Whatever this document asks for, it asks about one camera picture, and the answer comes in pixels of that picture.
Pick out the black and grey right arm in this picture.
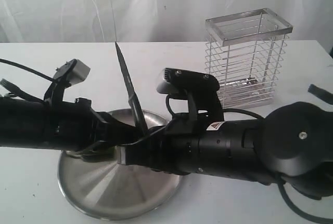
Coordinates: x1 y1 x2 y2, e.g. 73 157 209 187
117 102 332 198

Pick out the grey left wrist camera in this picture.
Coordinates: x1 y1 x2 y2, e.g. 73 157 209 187
53 59 91 87

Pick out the metal wire utensil holder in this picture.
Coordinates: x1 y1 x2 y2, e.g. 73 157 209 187
205 8 293 109

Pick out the round stainless steel plate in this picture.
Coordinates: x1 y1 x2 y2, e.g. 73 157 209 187
57 108 183 220

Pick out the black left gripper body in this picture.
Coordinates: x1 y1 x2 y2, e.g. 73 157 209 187
42 98 98 152

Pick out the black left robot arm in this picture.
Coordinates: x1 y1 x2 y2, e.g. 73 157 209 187
1 97 148 154

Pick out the white backdrop curtain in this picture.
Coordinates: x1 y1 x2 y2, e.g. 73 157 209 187
1 0 332 47

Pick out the black handled kitchen knife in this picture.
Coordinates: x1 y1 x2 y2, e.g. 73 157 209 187
115 42 148 136

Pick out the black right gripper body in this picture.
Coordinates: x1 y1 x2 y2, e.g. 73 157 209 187
160 120 208 175

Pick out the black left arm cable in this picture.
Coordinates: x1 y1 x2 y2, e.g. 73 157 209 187
0 58 57 82

